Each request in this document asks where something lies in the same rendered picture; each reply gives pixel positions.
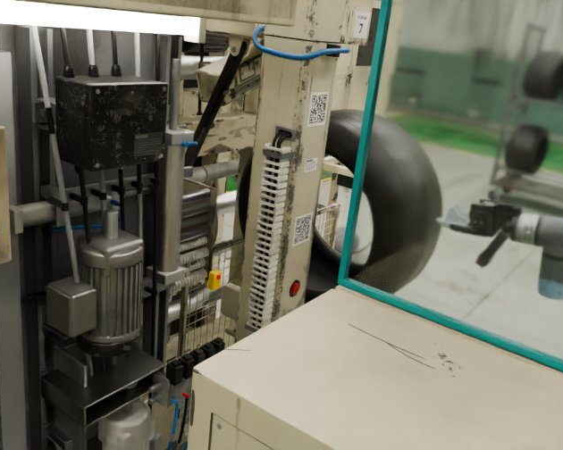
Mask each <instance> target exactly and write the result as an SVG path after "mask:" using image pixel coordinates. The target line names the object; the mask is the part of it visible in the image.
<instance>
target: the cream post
mask: <svg viewBox="0 0 563 450"><path fill-rule="evenodd" d="M345 4H346V0H298V6H297V14H296V22H295V25H294V26H293V27H287V26H277V25H268V24H265V36H264V46H265V47H268V48H271V49H273V50H276V51H280V52H284V53H288V54H310V53H313V52H315V51H318V50H322V49H326V46H327V44H332V45H340V37H341V31H342V24H343V17H344V11H345ZM337 62H338V57H331V56H325V55H321V56H318V57H316V58H313V59H310V60H305V61H295V60H290V59H285V58H281V57H277V56H274V55H270V54H266V53H264V52H263V55H262V65H261V74H260V83H259V93H258V102H257V112H256V130H255V139H254V148H253V158H252V167H251V177H250V186H249V195H248V213H247V223H246V232H245V241H244V251H243V260H242V270H241V279H240V289H239V306H238V316H237V325H236V335H235V343H237V342H239V341H241V340H242V339H243V338H246V337H248V336H249V335H251V334H250V333H248V332H246V329H245V324H246V323H247V322H248V321H247V318H248V316H249V315H248V311H249V309H248V306H249V305H250V304H249V303H248V301H249V299H250V297H249V294H250V293H251V292H250V288H251V287H252V286H250V283H251V281H252V280H251V276H252V275H253V274H252V270H253V269H254V268H252V265H253V263H254V262H253V258H254V256H255V255H254V251H255V250H256V249H255V244H256V243H255V239H256V238H257V237H256V232H257V230H256V226H257V225H258V224H257V219H258V218H260V217H257V215H258V212H260V211H258V206H259V205H260V204H259V199H260V198H262V197H260V193H261V192H262V191H261V190H260V187H261V186H262V185H264V184H261V180H262V178H263V177H262V172H263V165H264V164H265V163H263V161H264V158H265V157H266V156H264V155H263V154H262V153H263V149H265V144H269V143H272V142H273V139H274V137H275V128H276V126H281V127H284V128H289V129H295V130H296V131H297V134H296V141H295V142H292V141H289V140H285V139H284V140H283V141H282V143H281V146H289V147H291V152H294V156H293V157H291V158H290V159H289V160H287V161H289V162H290V166H289V167H287V168H289V173H287V174H286V175H288V180H285V181H286V182H287V187H285V188H286V194H284V195H285V201H283V202H284V203H285V205H284V207H282V208H283V209H284V213H283V214H282V215H283V220H282V227H281V233H280V235H281V239H280V240H279V241H280V245H279V246H278V247H279V248H280V250H279V253H277V254H279V258H278V259H276V260H278V264H277V265H275V266H277V271H276V277H275V279H276V281H275V283H274V285H275V289H273V290H274V295H273V301H272V302H273V307H271V308H273V311H272V312H271V315H272V318H271V319H269V320H271V323H272V322H274V321H277V320H278V319H280V318H281V317H283V316H284V315H286V314H288V313H291V312H292V311H294V310H296V309H298V308H299V307H300V306H302V305H304V303H305V296H306V290H307V278H308V271H309V264H310V258H311V246H312V243H313V238H314V232H315V219H316V213H317V206H318V199H319V191H320V185H321V178H322V173H323V166H324V154H325V148H326V141H327V134H328V128H329V121H330V115H331V108H332V96H333V89H334V82H335V76H336V70H337ZM317 92H329V98H328V104H327V112H326V118H325V124H324V125H316V126H310V127H308V126H307V121H308V114H309V106H310V99H311V93H317ZM316 157H317V164H316V170H314V171H308V172H305V165H306V160H308V159H313V158H316ZM311 212H313V217H312V224H311V230H310V237H309V240H308V241H306V242H304V243H301V244H299V245H296V246H292V242H293V235H294V228H295V220H296V218H297V217H298V216H301V215H304V214H307V213H311ZM294 283H298V284H299V290H298V293H297V294H295V295H293V294H291V292H290V289H291V287H292V285H293V284H294Z"/></svg>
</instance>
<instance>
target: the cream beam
mask: <svg viewBox="0 0 563 450"><path fill-rule="evenodd" d="M373 4H374V0H346V4H345V11H344V17H343V24H342V31H341V37H340V44H346V45H360V46H366V45H367V39H368V34H369V28H370V21H371V16H372V10H373ZM357 11H360V12H365V13H370V16H369V22H368V28H367V34H366V38H358V37H353V32H354V26H355V19H356V13H357ZM260 26H265V24H259V23H250V22H241V21H223V20H214V19H206V31H210V32H215V33H222V34H228V35H234V36H241V37H247V38H252V34H253V31H254V30H255V29H256V28H257V27H260ZM264 36H265V32H264V31H261V32H259V33H258V35H257V38H264Z"/></svg>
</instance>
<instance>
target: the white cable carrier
mask: <svg viewBox="0 0 563 450"><path fill-rule="evenodd" d="M265 149H266V150H269V151H273V152H275V153H279V154H286V153H290V152H291V147H289V146H281V147H280V148H278V147H277V145H276V144H275V146H273V143H269V144H265ZM264 156H266V157H265V158H264V161H263V163H265V164H264V165H263V172H262V177H263V178H262V180H261V184H264V185H262V186H261V187H260V190H261V191H262V192H261V193H260V197H262V198H260V199H259V204H260V205H259V206H258V211H260V212H258V215H257V217H260V218H258V219H257V224H258V225H257V226H256V230H257V232H256V239H255V243H256V244H255V249H256V250H255V251H254V255H255V256H254V258H253V265H252V268H254V269H253V270H252V274H253V275H252V276H251V280H252V281H251V283H250V286H252V287H251V288H250V292H251V293H250V294H249V297H250V299H249V301H248V303H249V304H250V305H249V306H248V309H249V311H248V315H249V316H248V318H247V321H248V322H247V325H249V326H251V327H253V328H255V329H258V330H260V328H261V329H262V328H263V327H265V326H267V325H269V324H271V320H269V319H271V318H272V315H271V312H272V311H273V308H271V307H273V302H272V301H273V295H274V290H273V289H275V285H274V283H275V281H276V279H275V277H276V271H277V266H275V265H277V264H278V260H276V259H278V258H279V254H277V253H279V250H280V248H279V247H278V246H279V245H280V241H279V240H280V239H281V235H280V233H282V228H281V227H282V220H283V215H282V214H283V213H284V209H283V208H282V207H284V205H285V203H284V202H283V201H285V195H284V194H286V188H285V187H287V182H286V181H285V180H288V175H286V174H287V173H289V168H287V167H289V166H290V162H289V161H287V160H289V159H290V158H287V159H283V160H281V159H278V158H274V157H271V156H268V155H264ZM273 168H274V169H273ZM273 175H274V176H273ZM272 182H273V183H272ZM276 183H277V184H276ZM271 188H272V189H271ZM275 189H276V191H275ZM270 195H271V196H270ZM269 202H271V203H269ZM269 208H270V210H268V209H269ZM268 214H269V216H267V215H268ZM267 221H269V223H267ZM266 227H267V228H268V229H266ZM265 234H267V236H266V235H265ZM265 240H267V241H266V242H265ZM265 246H266V249H265V248H264V247H265ZM269 247H270V248H271V249H270V250H269ZM264 252H265V255H263V253H264ZM268 255H269V256H268ZM263 258H264V259H265V261H262V260H263ZM268 261H269V262H268ZM262 265H264V268H263V267H262ZM267 267H268V268H267ZM261 271H263V272H264V274H263V273H261ZM266 273H268V274H267V275H266ZM261 277H263V279H260V278H261ZM266 279H267V281H265V280H266ZM260 283H262V286H261V285H260ZM259 289H261V291H259ZM259 295H260V297H259ZM264 298H265V299H264ZM258 301H260V303H259V302H258ZM257 307H259V309H258V308H257ZM257 313H258V314H257ZM262 315H263V316H262ZM257 319H258V320H257ZM255 324H256V325H257V327H256V325H255Z"/></svg>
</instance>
